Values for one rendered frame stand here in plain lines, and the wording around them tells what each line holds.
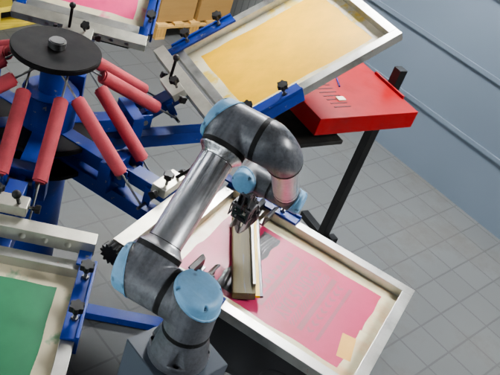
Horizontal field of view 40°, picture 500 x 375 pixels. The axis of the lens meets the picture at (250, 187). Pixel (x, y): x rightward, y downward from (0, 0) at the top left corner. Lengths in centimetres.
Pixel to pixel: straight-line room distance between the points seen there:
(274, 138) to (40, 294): 87
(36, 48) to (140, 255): 111
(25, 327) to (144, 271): 55
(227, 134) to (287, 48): 139
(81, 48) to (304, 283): 113
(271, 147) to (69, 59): 104
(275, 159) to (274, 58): 135
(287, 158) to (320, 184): 300
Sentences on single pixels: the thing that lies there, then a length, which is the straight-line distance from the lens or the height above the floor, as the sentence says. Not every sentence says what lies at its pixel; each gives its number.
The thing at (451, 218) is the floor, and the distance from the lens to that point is 496.
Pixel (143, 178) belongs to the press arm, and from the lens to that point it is 245.
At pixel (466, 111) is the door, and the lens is 494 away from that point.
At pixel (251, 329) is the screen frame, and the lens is 213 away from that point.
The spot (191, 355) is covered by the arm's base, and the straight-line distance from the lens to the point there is 165.
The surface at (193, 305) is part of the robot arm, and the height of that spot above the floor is 142.
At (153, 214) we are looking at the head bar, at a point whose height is 104.
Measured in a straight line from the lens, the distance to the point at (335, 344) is 225.
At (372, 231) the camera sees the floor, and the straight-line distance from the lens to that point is 445.
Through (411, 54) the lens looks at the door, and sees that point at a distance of 513.
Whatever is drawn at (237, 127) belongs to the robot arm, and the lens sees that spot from 164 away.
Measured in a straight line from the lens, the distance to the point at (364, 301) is 245.
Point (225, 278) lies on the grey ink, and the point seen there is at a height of 96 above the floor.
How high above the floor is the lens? 252
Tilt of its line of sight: 35 degrees down
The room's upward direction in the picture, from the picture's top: 20 degrees clockwise
